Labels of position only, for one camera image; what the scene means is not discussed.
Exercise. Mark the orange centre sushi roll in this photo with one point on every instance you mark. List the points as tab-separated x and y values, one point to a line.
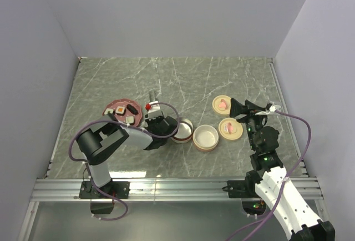
120	110

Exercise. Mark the pale sushi roll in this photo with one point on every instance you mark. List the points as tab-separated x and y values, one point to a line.
129	120

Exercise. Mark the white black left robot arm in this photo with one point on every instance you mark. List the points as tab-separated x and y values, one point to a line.
100	140

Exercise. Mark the aluminium front rail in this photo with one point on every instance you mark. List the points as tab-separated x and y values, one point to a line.
159	209

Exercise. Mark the black spiky sea cucumber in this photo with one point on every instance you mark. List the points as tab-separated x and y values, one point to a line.
132	109

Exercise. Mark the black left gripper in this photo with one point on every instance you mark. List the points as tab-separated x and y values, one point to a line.
151	121

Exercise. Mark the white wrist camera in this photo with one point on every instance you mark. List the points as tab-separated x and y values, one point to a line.
273	108
153	111

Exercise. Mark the pink dotted plate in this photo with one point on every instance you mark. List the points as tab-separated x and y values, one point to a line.
124	102

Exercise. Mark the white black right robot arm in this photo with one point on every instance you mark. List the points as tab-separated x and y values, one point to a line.
270	181

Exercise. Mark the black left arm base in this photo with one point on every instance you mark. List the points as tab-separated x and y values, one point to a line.
103	199

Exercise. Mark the metal serving tongs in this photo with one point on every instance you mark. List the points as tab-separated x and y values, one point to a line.
152	96

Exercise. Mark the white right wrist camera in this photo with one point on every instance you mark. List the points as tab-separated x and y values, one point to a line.
273	108

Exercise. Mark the metal lunch box tier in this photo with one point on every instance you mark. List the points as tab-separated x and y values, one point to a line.
185	131

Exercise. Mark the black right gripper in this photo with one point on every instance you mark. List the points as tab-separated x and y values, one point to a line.
237	108

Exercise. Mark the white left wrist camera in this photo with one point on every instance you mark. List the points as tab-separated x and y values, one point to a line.
153	111

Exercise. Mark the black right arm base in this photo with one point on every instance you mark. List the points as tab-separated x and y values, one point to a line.
251	203

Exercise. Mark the beige lunch box tier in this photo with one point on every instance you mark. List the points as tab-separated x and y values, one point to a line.
205	138

